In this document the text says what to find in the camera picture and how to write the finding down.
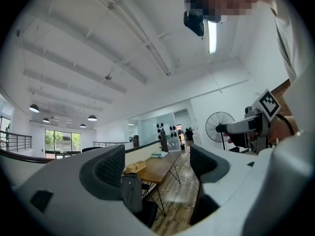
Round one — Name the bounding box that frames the person's right forearm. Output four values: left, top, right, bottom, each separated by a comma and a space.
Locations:
269, 116, 296, 145

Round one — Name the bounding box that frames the large glass window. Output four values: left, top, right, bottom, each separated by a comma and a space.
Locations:
44, 129, 82, 155

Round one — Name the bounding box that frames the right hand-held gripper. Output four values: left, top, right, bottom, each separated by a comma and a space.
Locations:
215, 88, 282, 155

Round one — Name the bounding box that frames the metal railing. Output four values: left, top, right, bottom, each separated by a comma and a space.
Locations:
93, 141, 131, 148
0, 130, 33, 152

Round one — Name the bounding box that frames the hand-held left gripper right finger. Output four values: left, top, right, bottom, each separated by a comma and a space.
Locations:
189, 143, 231, 184

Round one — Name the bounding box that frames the ceiling tube light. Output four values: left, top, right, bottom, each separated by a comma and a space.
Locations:
208, 19, 218, 55

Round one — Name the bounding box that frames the black office chair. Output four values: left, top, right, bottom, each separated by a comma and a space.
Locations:
82, 146, 158, 228

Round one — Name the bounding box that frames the black wrist strap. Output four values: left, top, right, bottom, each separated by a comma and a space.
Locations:
275, 113, 296, 136

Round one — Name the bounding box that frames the wooden table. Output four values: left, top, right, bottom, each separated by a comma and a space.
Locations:
122, 151, 182, 216

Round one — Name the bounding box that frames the group of black wall-hung items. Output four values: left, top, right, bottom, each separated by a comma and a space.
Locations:
156, 122, 178, 139

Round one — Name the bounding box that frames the white floor cable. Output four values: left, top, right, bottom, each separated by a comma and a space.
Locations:
175, 165, 200, 189

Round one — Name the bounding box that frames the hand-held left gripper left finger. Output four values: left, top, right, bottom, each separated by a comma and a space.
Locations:
78, 144, 126, 202

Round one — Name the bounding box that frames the black standing fan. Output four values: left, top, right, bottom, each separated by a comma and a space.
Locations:
205, 111, 236, 151

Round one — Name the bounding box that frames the black head-worn camera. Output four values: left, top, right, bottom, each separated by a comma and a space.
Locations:
183, 0, 206, 37

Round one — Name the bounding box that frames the dark wooden handrail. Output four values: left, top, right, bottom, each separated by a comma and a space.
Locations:
0, 147, 56, 164

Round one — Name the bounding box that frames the person's white shirt torso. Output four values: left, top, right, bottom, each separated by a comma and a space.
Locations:
242, 0, 315, 236

